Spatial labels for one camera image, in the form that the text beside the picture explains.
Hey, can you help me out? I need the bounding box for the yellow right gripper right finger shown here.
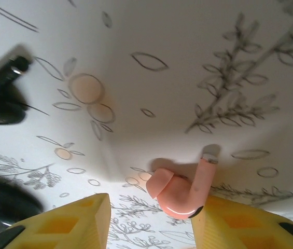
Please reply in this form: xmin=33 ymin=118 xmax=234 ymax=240
xmin=190 ymin=196 xmax=293 ymax=249

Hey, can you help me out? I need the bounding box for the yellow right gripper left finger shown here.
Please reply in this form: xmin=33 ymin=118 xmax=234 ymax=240
xmin=0 ymin=192 xmax=112 ymax=249

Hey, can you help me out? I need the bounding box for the black round charging case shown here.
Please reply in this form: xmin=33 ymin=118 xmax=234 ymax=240
xmin=0 ymin=184 xmax=45 ymax=234

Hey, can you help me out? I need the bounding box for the pink wireless earbud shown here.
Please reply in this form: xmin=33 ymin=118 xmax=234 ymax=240
xmin=146 ymin=153 xmax=218 ymax=220

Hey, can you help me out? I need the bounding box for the black wireless earbud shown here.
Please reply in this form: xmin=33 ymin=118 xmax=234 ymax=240
xmin=0 ymin=46 xmax=34 ymax=126

